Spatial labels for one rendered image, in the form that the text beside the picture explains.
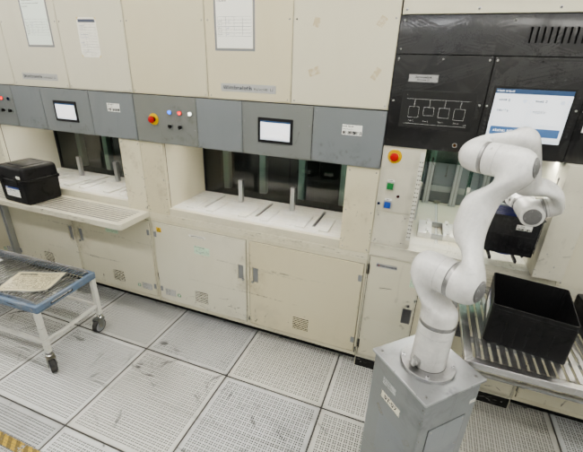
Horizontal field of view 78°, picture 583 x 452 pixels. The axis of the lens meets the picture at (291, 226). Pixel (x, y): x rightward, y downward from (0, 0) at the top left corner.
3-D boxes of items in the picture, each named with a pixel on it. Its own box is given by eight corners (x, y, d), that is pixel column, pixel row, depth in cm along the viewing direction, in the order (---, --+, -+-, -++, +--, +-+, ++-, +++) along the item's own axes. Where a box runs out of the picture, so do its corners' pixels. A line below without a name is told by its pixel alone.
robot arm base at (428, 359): (426, 391, 118) (437, 347, 111) (389, 352, 134) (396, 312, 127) (467, 374, 126) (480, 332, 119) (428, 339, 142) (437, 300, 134)
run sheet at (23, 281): (-7, 291, 211) (-9, 289, 211) (19, 271, 233) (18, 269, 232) (46, 292, 212) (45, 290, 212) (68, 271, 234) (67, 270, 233)
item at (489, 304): (484, 303, 165) (493, 271, 159) (555, 324, 154) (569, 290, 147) (482, 339, 143) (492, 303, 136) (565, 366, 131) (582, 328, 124)
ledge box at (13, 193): (0, 199, 254) (-12, 163, 244) (39, 189, 278) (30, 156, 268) (28, 206, 244) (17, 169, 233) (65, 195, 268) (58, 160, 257)
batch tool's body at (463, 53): (352, 369, 226) (400, 13, 148) (374, 291, 308) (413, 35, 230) (509, 415, 199) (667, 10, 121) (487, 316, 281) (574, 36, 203)
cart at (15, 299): (-57, 337, 239) (-85, 275, 220) (18, 296, 284) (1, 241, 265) (55, 377, 213) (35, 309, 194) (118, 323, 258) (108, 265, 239)
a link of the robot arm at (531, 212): (538, 193, 141) (511, 199, 145) (546, 204, 130) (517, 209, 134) (542, 212, 143) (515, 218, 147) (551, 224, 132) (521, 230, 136)
